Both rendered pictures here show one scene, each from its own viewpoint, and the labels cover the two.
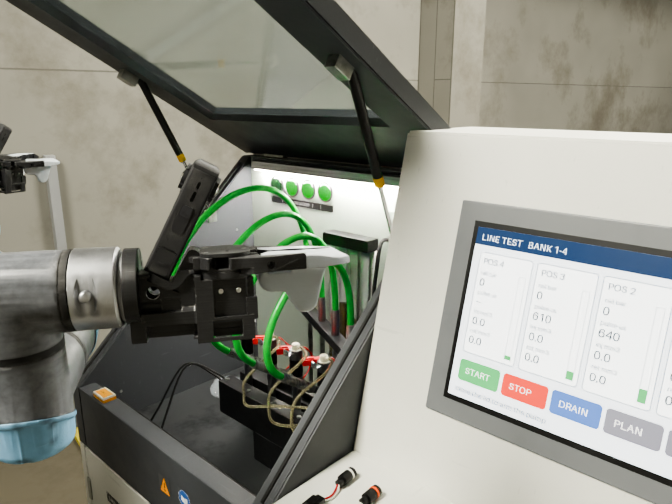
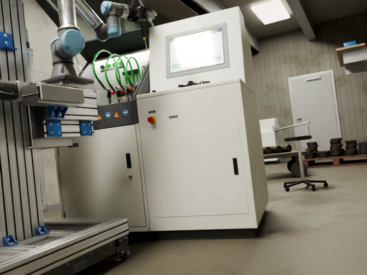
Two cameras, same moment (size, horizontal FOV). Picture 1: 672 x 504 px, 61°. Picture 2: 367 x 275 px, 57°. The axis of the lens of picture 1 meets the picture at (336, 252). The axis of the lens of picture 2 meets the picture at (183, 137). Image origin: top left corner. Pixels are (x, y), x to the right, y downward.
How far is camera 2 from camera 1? 189 cm
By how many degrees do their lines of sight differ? 29
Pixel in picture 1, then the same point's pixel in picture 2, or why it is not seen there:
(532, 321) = (184, 51)
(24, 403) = (117, 22)
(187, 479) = (109, 107)
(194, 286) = (137, 12)
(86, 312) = (125, 10)
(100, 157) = not seen: outside the picture
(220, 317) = (142, 15)
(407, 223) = (153, 45)
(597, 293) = (194, 41)
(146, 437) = not seen: hidden behind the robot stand
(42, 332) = (118, 12)
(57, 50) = not seen: outside the picture
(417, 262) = (157, 51)
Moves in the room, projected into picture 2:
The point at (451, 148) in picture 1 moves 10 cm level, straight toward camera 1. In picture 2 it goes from (160, 27) to (162, 22)
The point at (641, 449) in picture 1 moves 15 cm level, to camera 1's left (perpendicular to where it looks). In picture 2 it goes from (208, 62) to (188, 62)
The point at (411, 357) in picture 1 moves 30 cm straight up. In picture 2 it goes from (160, 71) to (155, 30)
